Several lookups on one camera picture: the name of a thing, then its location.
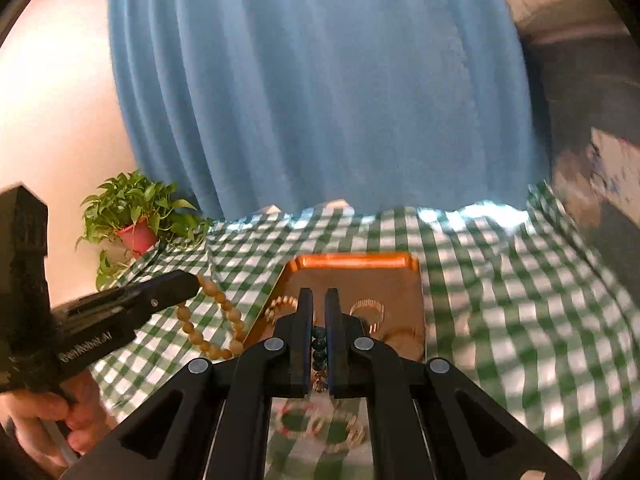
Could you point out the person's left hand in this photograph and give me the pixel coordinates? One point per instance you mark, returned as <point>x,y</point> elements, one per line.
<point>45,410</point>

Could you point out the orange metal tray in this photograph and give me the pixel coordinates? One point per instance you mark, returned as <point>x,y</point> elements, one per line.
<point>395,290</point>

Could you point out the crumpled clear bag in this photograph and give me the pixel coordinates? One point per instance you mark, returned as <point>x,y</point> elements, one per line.
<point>575,190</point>

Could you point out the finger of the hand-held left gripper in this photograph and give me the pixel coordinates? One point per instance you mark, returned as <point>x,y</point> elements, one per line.
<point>170,290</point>

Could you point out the blue curtain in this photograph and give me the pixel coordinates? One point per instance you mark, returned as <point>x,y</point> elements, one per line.
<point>320,85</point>

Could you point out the dark cabinet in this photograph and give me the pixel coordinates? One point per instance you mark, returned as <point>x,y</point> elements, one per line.
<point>590,85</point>

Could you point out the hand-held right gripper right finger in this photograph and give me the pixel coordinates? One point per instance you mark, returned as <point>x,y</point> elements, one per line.
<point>332,340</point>

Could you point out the green checked tablecloth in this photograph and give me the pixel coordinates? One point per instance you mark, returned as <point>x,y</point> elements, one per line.
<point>475,310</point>

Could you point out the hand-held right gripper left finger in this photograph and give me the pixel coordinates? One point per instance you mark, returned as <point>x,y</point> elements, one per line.
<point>306,340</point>

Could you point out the white printed paper card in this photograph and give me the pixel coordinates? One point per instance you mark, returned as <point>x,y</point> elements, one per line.
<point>617,165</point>

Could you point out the potted green plant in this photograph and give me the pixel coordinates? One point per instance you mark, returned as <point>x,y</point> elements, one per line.
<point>137,210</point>

